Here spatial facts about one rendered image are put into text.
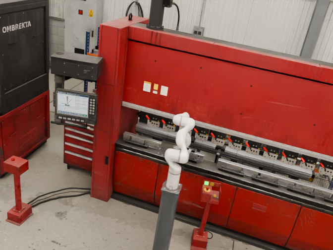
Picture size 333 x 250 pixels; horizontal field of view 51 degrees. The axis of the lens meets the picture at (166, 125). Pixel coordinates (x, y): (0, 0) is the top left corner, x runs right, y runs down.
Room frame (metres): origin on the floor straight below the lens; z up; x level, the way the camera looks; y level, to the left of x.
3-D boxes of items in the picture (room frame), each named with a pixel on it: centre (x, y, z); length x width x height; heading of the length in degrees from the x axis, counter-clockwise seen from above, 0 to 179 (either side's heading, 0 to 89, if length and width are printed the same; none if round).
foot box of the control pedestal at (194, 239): (3.19, -0.61, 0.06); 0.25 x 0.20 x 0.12; 177
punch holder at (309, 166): (3.36, -1.59, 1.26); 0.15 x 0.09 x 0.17; 76
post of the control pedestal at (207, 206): (3.22, -0.61, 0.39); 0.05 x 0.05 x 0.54; 87
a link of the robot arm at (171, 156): (2.86, -0.12, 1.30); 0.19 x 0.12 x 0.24; 86
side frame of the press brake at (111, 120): (4.11, 0.64, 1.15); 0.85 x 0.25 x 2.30; 166
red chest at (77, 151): (4.41, 1.11, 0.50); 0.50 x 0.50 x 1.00; 76
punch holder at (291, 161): (3.41, -1.40, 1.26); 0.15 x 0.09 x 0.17; 76
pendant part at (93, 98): (3.51, 1.01, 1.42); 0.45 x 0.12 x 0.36; 90
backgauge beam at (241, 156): (3.90, -0.73, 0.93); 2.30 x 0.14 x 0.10; 76
